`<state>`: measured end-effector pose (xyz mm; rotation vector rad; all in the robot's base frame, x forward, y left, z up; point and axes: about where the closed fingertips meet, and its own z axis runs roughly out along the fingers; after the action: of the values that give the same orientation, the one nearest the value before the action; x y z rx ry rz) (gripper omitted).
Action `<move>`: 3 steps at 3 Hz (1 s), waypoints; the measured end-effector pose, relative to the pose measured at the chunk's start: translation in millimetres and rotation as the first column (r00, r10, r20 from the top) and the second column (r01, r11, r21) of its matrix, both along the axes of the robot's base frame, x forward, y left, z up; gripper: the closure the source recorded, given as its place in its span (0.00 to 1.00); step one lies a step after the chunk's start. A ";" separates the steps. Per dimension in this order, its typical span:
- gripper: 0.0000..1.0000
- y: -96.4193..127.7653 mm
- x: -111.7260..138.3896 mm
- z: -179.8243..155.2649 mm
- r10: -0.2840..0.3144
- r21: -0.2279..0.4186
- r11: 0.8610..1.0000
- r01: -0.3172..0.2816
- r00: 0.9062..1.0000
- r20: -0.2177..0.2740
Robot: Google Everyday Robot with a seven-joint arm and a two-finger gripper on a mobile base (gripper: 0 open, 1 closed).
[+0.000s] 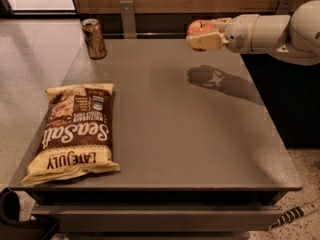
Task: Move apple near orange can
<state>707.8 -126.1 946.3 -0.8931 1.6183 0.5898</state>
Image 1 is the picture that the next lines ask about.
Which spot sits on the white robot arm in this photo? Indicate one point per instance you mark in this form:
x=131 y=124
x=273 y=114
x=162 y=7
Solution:
x=293 y=39

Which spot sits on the metal bracket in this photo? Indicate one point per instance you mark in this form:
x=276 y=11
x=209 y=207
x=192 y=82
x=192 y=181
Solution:
x=284 y=7
x=128 y=19

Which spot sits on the grey drawer front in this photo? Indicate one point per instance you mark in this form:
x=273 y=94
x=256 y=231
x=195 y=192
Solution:
x=168 y=219

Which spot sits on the sea salt chips bag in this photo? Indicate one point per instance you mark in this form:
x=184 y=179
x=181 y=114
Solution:
x=77 y=136

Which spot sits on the right metal bracket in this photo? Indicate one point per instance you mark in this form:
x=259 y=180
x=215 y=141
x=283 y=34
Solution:
x=284 y=7

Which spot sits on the orange soda can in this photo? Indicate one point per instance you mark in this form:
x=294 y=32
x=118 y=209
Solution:
x=93 y=37

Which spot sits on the red apple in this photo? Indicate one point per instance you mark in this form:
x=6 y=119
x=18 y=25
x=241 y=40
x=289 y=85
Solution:
x=200 y=27

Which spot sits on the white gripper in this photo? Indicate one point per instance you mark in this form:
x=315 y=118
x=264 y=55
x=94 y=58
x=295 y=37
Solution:
x=239 y=33

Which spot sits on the left metal bracket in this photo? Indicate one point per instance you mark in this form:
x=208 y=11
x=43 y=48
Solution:
x=128 y=19

